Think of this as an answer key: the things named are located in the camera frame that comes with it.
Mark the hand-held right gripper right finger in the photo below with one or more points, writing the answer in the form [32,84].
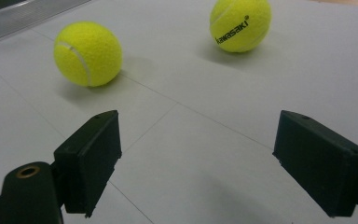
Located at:
[320,161]

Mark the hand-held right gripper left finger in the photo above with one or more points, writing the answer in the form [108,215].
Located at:
[90,155]

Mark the yellow tennis ball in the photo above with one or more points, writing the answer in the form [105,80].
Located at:
[240,25]
[88,53]

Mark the clear plastic tray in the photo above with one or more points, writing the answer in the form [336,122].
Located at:
[12,21]

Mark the white board sheet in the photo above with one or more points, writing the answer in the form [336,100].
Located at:
[199,155]

